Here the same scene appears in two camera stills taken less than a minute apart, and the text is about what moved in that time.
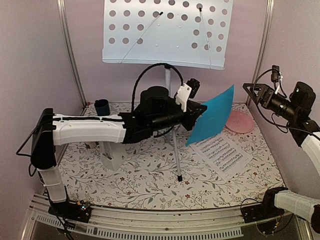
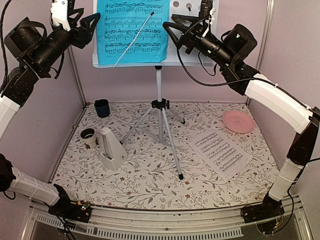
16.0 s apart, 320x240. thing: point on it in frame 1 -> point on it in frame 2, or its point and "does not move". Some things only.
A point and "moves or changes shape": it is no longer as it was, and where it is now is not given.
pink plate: x=239 y=122 does not move
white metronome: x=113 y=155 does not move
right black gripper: x=266 y=93 -> x=190 y=37
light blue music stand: x=171 y=33 moves or changes shape
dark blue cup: x=102 y=107 does not move
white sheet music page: x=226 y=156 does not move
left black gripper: x=194 y=113 -> x=83 y=34
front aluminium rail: x=212 y=223 does not move
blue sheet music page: x=212 y=120 -> x=120 y=21
